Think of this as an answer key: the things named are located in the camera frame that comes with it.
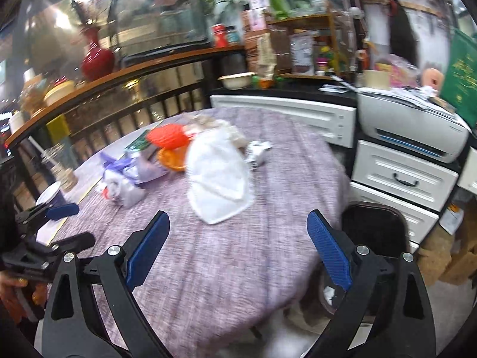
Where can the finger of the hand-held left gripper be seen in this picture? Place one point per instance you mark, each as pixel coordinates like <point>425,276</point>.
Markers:
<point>76,240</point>
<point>61,211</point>

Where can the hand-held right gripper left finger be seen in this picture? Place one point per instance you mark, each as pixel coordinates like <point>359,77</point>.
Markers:
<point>147,248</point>

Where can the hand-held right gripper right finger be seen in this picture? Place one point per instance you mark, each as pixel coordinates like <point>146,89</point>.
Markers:
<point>329,250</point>

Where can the white plastic bag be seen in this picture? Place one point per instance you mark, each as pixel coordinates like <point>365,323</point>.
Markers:
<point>216,179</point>

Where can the green snack packet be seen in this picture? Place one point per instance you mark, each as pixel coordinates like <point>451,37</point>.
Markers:
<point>138,142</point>

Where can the clear plastic wrapper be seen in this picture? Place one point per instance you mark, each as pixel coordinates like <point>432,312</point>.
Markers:
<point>258,153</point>

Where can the black trash bin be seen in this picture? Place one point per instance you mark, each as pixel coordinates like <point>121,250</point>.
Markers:
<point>372,227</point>

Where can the person's left hand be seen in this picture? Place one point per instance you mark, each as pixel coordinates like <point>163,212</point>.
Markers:
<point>11,291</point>

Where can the white plate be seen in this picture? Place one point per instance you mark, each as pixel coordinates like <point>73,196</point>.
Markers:
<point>48,194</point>

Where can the clear glass cup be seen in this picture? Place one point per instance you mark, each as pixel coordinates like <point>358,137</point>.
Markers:
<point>59,164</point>

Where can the purple woven tablecloth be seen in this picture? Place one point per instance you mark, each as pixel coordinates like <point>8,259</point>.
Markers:
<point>208,268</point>

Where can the purple plastic bag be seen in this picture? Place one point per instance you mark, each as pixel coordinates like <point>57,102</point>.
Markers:
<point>138,171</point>

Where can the yellow foam fruit net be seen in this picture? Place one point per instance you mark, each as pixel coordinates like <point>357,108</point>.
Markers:
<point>172,161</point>

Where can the white drawer cabinet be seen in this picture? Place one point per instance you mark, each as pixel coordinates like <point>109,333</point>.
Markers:
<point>406,171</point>

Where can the orange foam fruit net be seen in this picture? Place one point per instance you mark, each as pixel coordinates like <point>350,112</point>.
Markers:
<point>167,138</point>

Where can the yellow round container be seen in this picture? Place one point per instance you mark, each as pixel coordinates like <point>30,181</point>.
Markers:
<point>59,93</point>

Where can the cardboard box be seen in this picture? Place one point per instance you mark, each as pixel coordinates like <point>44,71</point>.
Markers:
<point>451,253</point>

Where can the white cabinet panel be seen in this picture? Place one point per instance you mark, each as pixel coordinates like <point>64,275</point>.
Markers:
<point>298,116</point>

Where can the crumpled beige paper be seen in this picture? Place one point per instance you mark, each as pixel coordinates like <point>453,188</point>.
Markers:
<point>208,122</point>

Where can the wooden topped black railing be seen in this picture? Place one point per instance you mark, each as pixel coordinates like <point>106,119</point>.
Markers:
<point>111,77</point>

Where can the white printer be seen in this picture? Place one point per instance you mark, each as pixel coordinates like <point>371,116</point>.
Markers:
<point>402,119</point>

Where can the red vase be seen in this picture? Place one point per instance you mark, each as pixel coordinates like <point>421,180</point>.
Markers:
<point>97,61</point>

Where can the stack of papers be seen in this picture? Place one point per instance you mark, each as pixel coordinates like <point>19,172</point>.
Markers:
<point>410,95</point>

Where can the cream bowl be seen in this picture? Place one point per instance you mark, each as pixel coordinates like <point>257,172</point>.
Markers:
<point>236,81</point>

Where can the colourful toy figure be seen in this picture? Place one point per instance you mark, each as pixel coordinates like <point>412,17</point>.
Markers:
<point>324,59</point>

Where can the beige snack bag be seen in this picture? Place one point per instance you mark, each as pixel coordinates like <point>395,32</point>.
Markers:
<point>266,56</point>

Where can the glass display case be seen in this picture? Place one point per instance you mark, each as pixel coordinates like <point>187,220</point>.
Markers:
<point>160,22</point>

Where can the green banner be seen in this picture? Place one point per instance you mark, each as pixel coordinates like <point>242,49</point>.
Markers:
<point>462,74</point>

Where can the red can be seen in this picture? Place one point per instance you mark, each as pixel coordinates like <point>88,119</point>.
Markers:
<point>219,36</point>

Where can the wooden shelf rack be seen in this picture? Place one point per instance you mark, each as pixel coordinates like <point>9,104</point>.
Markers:
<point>316,18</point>

